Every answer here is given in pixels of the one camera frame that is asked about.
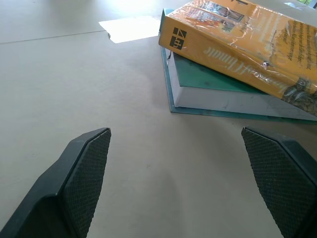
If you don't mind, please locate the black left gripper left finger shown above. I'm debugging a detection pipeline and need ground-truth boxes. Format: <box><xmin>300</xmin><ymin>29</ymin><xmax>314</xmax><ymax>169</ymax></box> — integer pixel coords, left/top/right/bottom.
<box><xmin>0</xmin><ymin>127</ymin><xmax>112</xmax><ymax>238</ymax></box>

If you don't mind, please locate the green hardcover book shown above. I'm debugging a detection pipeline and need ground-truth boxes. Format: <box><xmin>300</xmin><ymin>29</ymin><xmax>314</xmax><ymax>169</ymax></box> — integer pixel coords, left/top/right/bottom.
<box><xmin>158</xmin><ymin>8</ymin><xmax>317</xmax><ymax>125</ymax></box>

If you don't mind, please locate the yellow plastic-wrapped book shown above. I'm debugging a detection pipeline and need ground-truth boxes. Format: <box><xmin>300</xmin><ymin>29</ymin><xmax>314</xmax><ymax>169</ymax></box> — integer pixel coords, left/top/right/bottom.
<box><xmin>158</xmin><ymin>0</ymin><xmax>317</xmax><ymax>115</ymax></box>

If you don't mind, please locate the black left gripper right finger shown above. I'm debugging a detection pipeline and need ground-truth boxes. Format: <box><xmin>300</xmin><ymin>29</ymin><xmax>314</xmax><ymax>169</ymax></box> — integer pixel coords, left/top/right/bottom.
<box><xmin>241</xmin><ymin>125</ymin><xmax>317</xmax><ymax>238</ymax></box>

